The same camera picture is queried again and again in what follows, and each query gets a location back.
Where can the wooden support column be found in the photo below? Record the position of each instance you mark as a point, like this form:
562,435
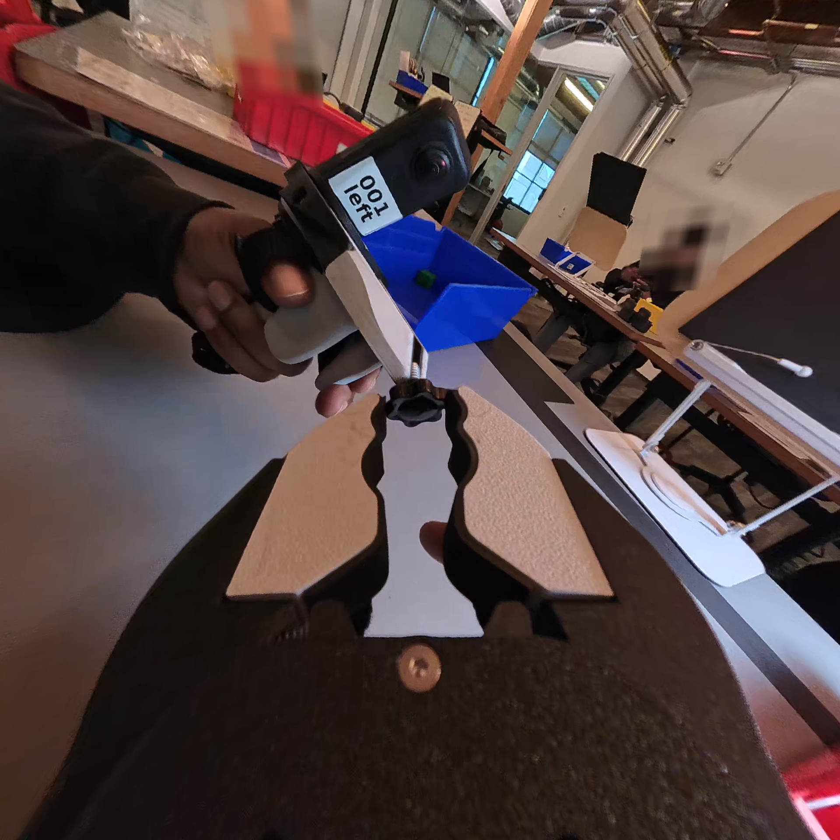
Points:
508,65

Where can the small black item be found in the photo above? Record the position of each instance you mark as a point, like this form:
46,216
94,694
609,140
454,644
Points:
415,403

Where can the person's right hand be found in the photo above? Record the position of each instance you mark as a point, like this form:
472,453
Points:
433,541

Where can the silver vertical duct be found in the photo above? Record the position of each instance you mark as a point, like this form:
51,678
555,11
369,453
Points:
656,79

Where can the blue plastic bin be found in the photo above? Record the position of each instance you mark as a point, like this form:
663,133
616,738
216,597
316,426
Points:
554,253
472,302

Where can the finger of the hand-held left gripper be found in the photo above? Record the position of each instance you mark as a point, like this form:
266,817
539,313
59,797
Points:
374,315

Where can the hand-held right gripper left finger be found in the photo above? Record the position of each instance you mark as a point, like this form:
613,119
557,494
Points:
302,518

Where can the red plastic bin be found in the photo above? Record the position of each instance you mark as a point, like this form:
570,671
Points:
817,800

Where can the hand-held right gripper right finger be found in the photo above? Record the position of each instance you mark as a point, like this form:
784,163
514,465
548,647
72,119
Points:
525,518

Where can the long wooden table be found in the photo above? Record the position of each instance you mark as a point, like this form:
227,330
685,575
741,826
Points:
722,394

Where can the person's left forearm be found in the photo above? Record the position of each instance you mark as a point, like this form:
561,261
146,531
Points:
85,216

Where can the clear plastic bag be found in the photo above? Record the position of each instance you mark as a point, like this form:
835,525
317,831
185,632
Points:
177,56

